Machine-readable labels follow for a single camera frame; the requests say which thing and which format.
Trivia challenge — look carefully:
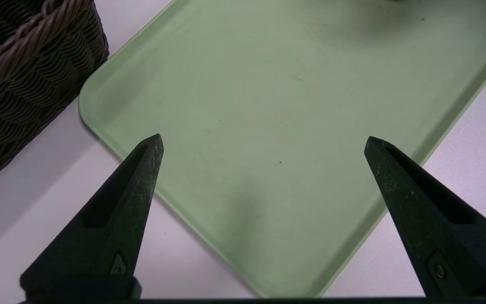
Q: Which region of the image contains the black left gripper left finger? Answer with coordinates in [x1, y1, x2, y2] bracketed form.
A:
[19, 134, 164, 293]

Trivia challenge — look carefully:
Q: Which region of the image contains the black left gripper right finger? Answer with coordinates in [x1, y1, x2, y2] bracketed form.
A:
[364, 136, 486, 298]

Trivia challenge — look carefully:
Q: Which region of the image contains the dark brown wicker basket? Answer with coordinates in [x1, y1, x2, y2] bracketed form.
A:
[0, 0, 109, 194]

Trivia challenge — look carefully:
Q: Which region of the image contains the light green plastic tray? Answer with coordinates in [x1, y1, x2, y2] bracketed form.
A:
[78, 0, 486, 298]

